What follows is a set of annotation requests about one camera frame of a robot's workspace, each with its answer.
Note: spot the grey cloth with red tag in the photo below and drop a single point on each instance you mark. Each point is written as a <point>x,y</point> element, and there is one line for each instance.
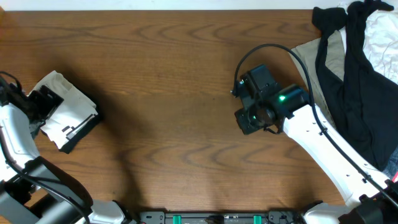
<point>392,166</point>

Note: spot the white wrinkled garment in pile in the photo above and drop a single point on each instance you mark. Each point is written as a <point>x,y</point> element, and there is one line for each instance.
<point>378,40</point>

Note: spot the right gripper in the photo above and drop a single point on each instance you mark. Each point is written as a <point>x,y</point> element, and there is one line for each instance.
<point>247,126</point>

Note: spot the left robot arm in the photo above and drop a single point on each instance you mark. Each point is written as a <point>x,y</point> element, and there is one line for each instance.
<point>34,190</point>

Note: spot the black garment in pile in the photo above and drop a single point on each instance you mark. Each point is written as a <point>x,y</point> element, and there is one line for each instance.
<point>363,105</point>

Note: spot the folded black cloth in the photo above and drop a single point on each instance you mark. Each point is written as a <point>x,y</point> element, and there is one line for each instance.
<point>87,127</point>

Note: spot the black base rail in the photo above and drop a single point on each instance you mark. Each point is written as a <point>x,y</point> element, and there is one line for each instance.
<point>271,217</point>

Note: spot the white t-shirt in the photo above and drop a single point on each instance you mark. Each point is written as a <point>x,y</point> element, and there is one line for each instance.
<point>73,112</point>

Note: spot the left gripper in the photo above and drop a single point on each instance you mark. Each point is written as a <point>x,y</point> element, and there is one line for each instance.
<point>45,101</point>

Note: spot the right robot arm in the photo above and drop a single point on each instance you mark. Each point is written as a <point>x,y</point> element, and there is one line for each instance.
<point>369,195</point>

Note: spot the beige garment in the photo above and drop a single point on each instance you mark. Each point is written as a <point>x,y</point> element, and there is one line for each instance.
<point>335,61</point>

